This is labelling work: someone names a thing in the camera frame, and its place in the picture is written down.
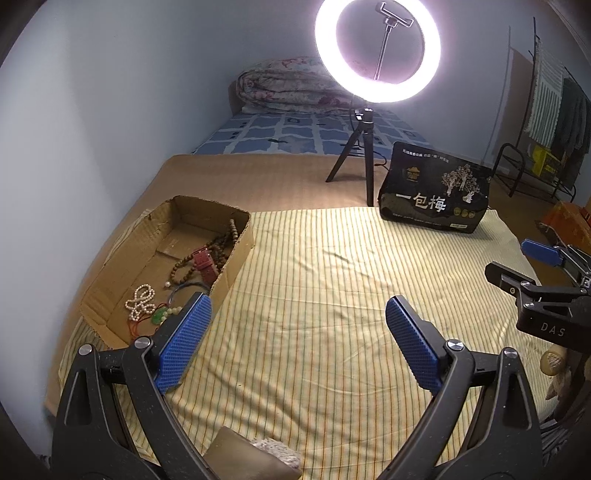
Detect cardboard box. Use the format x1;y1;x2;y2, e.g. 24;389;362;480
78;195;256;350

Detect white ring light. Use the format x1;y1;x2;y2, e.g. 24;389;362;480
315;0;443;112

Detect brown bead necklace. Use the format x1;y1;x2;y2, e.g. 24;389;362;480
167;219;241;289

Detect brown mat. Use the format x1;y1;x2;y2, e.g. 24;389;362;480
92;154;555;287

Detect dark blue bangle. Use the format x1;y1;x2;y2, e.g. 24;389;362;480
167;282;206;308

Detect orange cloth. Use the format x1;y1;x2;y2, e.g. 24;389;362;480
538;200;591;252

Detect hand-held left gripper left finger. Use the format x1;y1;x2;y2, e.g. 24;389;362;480
51;292;213;480

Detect floral folded quilt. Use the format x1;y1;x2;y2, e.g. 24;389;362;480
229;56;365;116

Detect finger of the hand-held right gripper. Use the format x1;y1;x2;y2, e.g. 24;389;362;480
521;239;591;278
485;261;591;305

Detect blue patterned bedsheet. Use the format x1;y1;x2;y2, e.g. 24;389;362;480
191;111;432;156

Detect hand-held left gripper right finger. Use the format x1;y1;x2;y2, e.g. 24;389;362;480
376;295;546;480

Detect striped hanging towel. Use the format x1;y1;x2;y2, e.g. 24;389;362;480
526;41;566;146

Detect brown cloth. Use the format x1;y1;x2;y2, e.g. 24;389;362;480
203;427;303;480

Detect black cable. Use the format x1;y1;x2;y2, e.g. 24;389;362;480
355;115;393;169

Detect phone holder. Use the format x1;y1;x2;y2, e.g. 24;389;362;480
376;1;414;79

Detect yellow box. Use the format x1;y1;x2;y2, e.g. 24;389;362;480
531;144;561;176

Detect black tripod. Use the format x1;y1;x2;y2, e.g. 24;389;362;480
325;107;376;207

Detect yellow striped sheet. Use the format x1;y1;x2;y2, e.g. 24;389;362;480
58;206;561;467

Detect black printed bag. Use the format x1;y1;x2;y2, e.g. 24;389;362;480
378;141;492;234

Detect white pearl necklace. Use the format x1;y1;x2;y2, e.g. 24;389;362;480
124;285;158;321

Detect green jade pendant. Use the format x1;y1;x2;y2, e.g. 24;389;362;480
128;310;170;344

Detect black metal rack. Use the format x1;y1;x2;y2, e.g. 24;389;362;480
492;143;578;204

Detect dark hanging clothes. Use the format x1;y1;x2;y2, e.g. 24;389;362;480
554;76;591;153

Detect red watch strap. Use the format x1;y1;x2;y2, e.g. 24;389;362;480
191;248;219;283

